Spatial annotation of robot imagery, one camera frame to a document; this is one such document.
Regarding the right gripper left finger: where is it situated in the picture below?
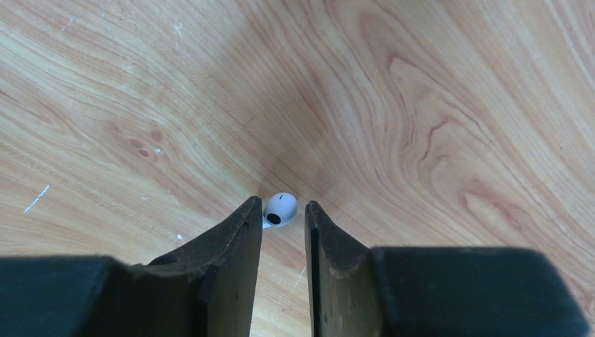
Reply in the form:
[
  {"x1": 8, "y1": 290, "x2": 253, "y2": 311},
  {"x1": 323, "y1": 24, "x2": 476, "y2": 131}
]
[{"x1": 1, "y1": 196, "x2": 262, "y2": 336}]

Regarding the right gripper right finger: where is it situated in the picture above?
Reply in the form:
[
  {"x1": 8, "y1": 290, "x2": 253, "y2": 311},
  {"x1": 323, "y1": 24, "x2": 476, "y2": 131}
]
[{"x1": 305, "y1": 201, "x2": 590, "y2": 336}]

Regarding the white earbud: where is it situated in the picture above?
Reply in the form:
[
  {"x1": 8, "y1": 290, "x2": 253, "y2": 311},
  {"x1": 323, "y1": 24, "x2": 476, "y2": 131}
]
[{"x1": 262, "y1": 192, "x2": 298, "y2": 229}]

